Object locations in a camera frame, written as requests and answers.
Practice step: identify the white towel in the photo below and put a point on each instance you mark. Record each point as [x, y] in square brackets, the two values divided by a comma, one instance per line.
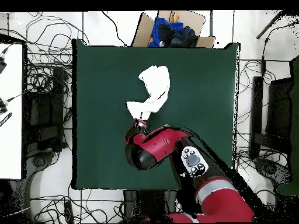
[156, 86]

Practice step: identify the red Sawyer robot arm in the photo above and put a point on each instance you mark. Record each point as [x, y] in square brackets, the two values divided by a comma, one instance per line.
[158, 144]

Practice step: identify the dark green table cloth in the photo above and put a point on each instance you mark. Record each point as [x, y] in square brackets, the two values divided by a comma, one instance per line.
[105, 81]

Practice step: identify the brown cardboard box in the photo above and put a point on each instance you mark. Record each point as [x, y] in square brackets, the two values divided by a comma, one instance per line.
[142, 32]

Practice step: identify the dark navy garment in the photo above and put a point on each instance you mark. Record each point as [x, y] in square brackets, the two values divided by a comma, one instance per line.
[184, 37]

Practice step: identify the blue garment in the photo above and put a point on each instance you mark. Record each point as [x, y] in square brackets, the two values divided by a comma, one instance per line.
[161, 22]

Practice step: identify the black power strip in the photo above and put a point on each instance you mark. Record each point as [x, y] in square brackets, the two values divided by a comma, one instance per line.
[69, 212]

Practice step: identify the white desk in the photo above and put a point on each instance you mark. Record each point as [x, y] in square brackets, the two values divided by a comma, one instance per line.
[11, 140]

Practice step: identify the black labelled bar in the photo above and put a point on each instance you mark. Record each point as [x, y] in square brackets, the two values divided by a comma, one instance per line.
[5, 119]

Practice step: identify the black device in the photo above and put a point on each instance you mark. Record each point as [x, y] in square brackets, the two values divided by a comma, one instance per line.
[2, 107]
[2, 64]

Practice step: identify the black rod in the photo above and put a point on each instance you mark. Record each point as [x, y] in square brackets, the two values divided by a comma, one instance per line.
[271, 24]

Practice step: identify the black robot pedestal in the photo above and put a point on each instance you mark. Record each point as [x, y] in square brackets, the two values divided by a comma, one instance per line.
[149, 203]

